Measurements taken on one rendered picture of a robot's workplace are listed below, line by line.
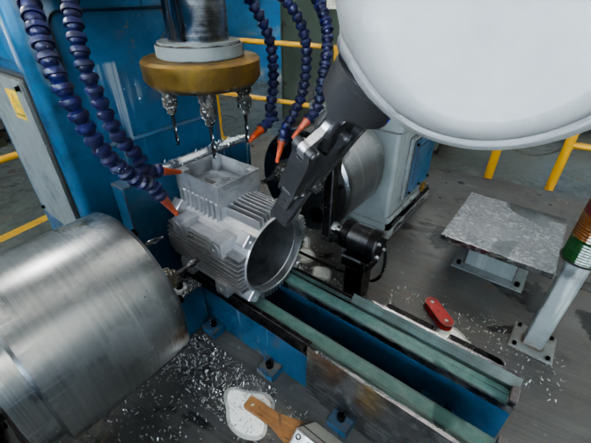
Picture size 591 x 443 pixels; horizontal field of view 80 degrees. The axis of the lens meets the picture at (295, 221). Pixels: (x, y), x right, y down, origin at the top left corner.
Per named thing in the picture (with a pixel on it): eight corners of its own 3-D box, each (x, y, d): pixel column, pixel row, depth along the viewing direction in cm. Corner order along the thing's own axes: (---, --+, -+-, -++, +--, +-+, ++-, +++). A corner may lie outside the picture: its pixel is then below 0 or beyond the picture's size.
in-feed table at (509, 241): (430, 270, 93) (441, 234, 86) (461, 224, 110) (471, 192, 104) (534, 313, 80) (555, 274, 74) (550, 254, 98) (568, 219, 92)
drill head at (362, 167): (243, 225, 90) (233, 129, 76) (330, 170, 117) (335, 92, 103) (324, 264, 77) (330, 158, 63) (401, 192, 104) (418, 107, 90)
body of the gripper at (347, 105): (368, 40, 35) (325, 112, 42) (320, 50, 30) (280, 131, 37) (424, 89, 34) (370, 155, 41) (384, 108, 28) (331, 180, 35)
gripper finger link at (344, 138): (355, 134, 36) (348, 137, 35) (307, 200, 44) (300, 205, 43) (328, 107, 36) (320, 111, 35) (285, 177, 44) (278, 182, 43)
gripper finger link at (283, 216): (308, 194, 44) (304, 197, 44) (287, 224, 49) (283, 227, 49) (292, 177, 45) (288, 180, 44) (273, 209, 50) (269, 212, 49)
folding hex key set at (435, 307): (455, 330, 76) (456, 324, 75) (441, 332, 76) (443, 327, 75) (433, 301, 84) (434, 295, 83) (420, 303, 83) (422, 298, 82)
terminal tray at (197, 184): (179, 203, 68) (172, 170, 64) (221, 183, 75) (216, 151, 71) (221, 225, 62) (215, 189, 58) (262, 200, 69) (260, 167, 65)
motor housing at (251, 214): (176, 273, 74) (156, 195, 63) (241, 232, 86) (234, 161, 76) (243, 320, 63) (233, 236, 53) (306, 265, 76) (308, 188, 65)
